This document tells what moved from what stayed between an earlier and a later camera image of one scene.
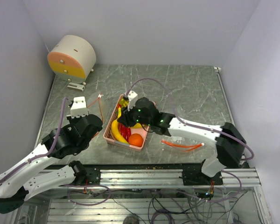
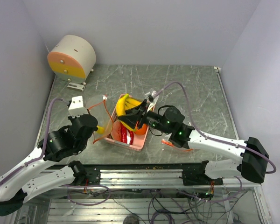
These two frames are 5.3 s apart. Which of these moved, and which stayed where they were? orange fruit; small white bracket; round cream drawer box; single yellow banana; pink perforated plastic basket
Moved: single yellow banana; orange fruit
Stayed: pink perforated plastic basket; round cream drawer box; small white bracket
